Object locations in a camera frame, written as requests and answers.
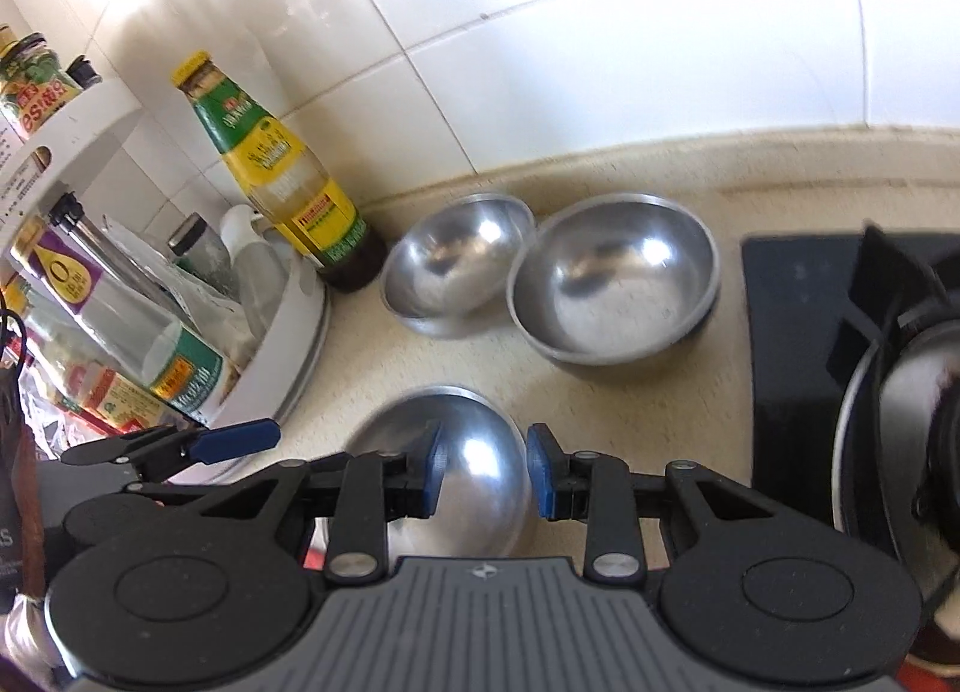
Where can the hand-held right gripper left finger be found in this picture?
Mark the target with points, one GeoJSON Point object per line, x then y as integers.
{"type": "Point", "coordinates": [433, 471]}

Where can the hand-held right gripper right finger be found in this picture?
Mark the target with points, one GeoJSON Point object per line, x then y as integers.
{"type": "Point", "coordinates": [541, 471]}

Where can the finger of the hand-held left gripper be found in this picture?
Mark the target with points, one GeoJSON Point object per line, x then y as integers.
{"type": "Point", "coordinates": [232, 439]}

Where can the stainless steel bowl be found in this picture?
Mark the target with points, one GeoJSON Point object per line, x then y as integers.
{"type": "Point", "coordinates": [450, 264]}
{"type": "Point", "coordinates": [480, 467]}
{"type": "Point", "coordinates": [611, 287]}

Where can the white two-tier turntable rack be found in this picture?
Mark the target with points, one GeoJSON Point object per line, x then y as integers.
{"type": "Point", "coordinates": [289, 339]}

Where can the purple label sauce bottle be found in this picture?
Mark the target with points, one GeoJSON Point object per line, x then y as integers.
{"type": "Point", "coordinates": [120, 309]}

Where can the white plastic bottle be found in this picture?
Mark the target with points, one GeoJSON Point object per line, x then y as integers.
{"type": "Point", "coordinates": [251, 249]}

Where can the small glass jar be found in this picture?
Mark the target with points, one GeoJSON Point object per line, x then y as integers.
{"type": "Point", "coordinates": [193, 246]}

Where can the green yellow label sauce bottle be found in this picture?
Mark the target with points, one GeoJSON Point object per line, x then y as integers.
{"type": "Point", "coordinates": [285, 174]}

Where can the black gas stove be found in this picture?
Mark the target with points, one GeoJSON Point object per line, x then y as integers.
{"type": "Point", "coordinates": [795, 332]}

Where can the red label jar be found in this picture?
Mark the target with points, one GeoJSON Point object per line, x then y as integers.
{"type": "Point", "coordinates": [34, 95]}

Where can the red cloth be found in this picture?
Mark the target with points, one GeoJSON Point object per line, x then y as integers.
{"type": "Point", "coordinates": [930, 681]}

